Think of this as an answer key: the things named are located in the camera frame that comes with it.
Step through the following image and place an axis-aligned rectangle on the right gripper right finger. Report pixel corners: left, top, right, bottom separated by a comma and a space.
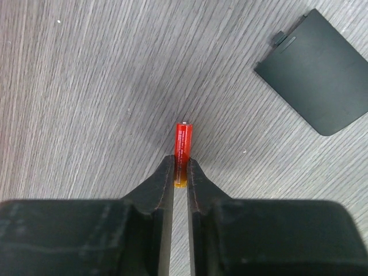
187, 159, 367, 275

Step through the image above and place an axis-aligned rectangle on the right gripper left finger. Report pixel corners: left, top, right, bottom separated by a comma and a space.
1, 155, 174, 275

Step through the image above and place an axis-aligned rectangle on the black battery cover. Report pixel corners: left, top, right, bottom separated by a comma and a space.
255, 9, 367, 136

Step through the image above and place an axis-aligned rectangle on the orange battery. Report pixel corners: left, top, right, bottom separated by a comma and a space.
174, 121, 193, 188

